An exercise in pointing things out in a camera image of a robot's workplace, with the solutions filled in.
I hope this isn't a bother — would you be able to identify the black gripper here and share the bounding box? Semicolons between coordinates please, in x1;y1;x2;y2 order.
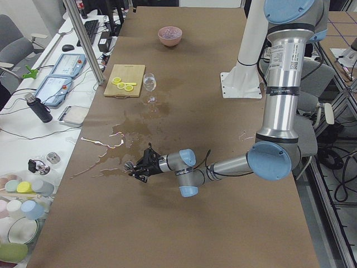
128;149;163;183

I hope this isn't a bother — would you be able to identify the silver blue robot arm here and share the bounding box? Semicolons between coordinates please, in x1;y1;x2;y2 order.
124;1;330;197

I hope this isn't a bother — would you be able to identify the clear wine glass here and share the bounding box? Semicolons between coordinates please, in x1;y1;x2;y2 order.
143;73;157;103

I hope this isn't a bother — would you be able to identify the pink bowl of ice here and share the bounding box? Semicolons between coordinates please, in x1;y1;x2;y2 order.
158;26;182;47

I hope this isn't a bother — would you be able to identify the lemon slice near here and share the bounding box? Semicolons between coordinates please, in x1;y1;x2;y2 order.
124;85;134;92

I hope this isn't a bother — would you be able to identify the lemon slice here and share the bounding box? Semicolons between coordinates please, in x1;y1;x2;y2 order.
117;82;126;89
124;85;134;92
112;77;122;85

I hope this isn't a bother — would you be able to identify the small steel cup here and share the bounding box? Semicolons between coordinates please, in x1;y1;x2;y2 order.
46;152;61;165

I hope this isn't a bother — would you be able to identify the lemon slice middle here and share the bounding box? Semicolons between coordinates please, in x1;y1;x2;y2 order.
117;82;126;89

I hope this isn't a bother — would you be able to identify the lemon slice far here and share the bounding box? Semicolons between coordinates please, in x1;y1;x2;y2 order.
112;77;122;85

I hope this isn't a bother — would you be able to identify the bamboo cutting board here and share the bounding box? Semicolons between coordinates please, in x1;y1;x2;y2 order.
104;64;146;98

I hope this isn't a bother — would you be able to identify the light blue cup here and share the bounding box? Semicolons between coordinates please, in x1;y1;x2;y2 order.
21;200;45;220

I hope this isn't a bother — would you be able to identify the black water bottle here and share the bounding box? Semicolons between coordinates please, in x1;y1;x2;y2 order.
25;93;52;123

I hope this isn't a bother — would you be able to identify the yellow cup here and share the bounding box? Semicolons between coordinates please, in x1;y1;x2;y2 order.
16;181;33;194

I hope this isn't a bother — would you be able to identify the lower teach pendant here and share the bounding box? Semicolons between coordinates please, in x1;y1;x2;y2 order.
35;75;73;108

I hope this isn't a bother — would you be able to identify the teach pendant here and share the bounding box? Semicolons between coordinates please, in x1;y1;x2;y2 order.
35;75;73;108
50;53;86;78

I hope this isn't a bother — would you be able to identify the upper teach pendant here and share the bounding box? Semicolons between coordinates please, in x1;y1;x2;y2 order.
50;53;86;78

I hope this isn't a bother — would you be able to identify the green rimmed plate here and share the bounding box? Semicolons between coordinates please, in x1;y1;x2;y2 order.
7;217;39;244

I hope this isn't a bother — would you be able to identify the black computer mouse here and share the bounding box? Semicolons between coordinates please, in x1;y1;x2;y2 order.
62;44;75;52

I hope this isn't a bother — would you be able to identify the black keyboard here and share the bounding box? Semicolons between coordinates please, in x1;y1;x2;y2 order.
84;20;99;45

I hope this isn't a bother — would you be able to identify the aluminium frame post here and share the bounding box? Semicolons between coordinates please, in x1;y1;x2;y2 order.
63;0;105;85

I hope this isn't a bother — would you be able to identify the white camera mast base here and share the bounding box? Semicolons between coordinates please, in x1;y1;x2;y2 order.
220;0;268;99

